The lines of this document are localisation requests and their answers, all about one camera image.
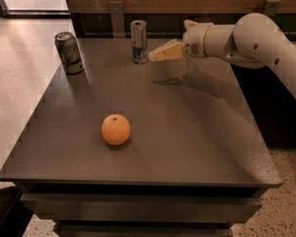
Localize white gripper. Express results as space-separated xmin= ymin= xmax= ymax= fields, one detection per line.
xmin=148 ymin=20 xmax=213 ymax=62

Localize silver blue redbull can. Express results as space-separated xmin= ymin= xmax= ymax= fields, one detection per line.
xmin=130 ymin=20 xmax=148 ymax=64

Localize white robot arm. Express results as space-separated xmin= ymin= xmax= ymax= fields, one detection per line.
xmin=148 ymin=13 xmax=296 ymax=100

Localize dark soda can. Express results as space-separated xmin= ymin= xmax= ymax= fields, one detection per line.
xmin=54 ymin=32 xmax=84 ymax=75

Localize dark grey table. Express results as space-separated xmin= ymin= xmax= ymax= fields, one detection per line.
xmin=0 ymin=39 xmax=281 ymax=237

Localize orange fruit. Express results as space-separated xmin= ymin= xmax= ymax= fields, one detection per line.
xmin=101 ymin=114 xmax=131 ymax=146

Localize black object bottom left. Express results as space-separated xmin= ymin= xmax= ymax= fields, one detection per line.
xmin=0 ymin=186 xmax=33 ymax=237

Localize left metal bracket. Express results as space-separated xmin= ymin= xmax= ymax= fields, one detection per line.
xmin=110 ymin=1 xmax=125 ymax=39

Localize metal bracket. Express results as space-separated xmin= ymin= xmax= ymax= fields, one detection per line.
xmin=110 ymin=1 xmax=125 ymax=39
xmin=262 ymin=0 xmax=281 ymax=17

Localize wooden wall bench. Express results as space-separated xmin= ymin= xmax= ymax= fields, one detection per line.
xmin=66 ymin=0 xmax=296 ymax=40

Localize right metal bracket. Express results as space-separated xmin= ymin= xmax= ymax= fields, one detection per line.
xmin=262 ymin=0 xmax=281 ymax=17

